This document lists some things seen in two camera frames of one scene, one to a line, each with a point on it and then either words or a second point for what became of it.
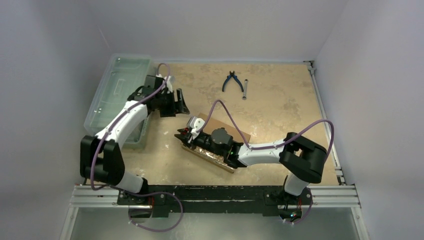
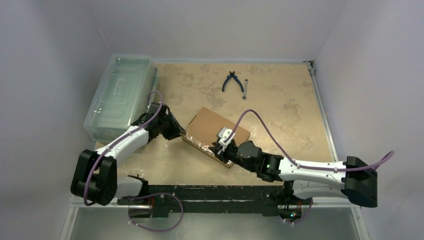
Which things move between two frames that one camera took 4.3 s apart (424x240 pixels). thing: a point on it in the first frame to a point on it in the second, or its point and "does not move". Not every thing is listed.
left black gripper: (176, 107) to (175, 130)
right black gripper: (188, 136) to (220, 152)
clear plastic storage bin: (125, 73) does not move
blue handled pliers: (235, 77) does not move
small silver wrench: (244, 96) does not move
